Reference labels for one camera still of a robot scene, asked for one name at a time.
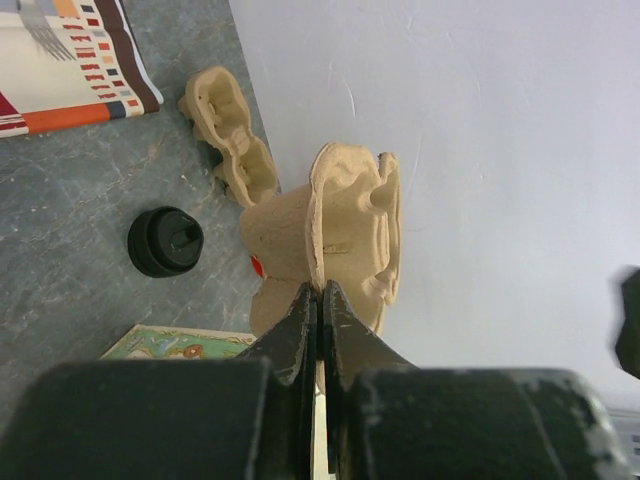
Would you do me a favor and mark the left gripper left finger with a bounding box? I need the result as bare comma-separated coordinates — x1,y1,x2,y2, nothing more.
1,285,318,479

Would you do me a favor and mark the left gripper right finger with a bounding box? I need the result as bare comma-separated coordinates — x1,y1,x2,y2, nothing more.
322,281,633,479

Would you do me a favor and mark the green paper gift bag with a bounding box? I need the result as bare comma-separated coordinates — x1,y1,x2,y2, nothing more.
102,324,256,360

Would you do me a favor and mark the cardboard cup carrier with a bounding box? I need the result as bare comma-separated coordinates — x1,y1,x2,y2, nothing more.
178,66,278,208
240,142,401,337

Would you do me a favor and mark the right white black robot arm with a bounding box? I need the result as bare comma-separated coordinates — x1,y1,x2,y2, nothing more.
614,267,639,379

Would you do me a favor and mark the red straw holder cup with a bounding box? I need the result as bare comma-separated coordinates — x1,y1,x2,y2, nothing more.
250,255,264,278

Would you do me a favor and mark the colourful patchwork placemat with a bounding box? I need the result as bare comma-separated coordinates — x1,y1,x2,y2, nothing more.
1,1,163,138

